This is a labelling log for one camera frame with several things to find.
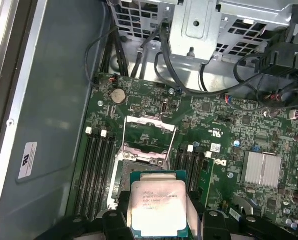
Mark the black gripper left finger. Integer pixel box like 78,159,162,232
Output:
35,191,134,240

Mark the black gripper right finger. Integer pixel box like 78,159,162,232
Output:
188,192,298,240

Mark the silver CPU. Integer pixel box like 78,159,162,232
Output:
128,169,190,239

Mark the metal socket cover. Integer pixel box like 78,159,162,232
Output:
122,115,177,161

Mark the CPU socket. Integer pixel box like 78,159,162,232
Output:
107,151,182,210

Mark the green RAM stick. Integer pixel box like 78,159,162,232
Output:
195,156,215,202

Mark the silver chipset heatsink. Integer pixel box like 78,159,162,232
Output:
240,150,282,185

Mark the white case sticker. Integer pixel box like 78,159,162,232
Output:
18,141,38,180

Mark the green motherboard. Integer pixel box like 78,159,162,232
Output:
71,72,298,240

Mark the silver USB port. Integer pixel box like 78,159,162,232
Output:
160,99,169,116

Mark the black PC case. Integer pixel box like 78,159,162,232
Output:
0,0,242,240

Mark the coin cell battery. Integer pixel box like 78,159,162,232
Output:
110,88,127,105

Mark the metal drive cage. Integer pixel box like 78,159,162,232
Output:
110,0,293,60

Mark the thin black wire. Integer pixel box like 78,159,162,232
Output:
85,24,121,86

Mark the black plastic bracket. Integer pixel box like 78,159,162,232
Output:
254,23,298,76

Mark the thick black wire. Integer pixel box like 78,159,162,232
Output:
155,21,264,95

